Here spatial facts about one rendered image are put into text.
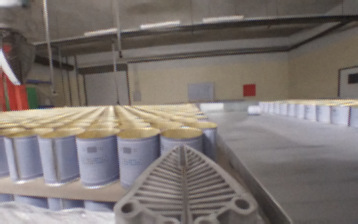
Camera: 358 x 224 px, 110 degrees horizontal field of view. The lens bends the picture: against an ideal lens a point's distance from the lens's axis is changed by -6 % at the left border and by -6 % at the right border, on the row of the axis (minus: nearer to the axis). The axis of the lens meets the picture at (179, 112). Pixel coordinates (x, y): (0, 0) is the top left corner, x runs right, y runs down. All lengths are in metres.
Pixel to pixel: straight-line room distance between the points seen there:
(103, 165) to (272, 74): 10.79
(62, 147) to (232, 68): 9.80
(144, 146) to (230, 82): 9.58
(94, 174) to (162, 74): 9.41
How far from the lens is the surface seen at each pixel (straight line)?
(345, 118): 0.84
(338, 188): 0.32
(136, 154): 0.21
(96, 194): 0.25
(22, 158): 0.34
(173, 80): 9.42
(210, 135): 0.25
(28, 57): 0.54
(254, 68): 10.39
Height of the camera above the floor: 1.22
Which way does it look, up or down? 5 degrees down
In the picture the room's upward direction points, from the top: 3 degrees counter-clockwise
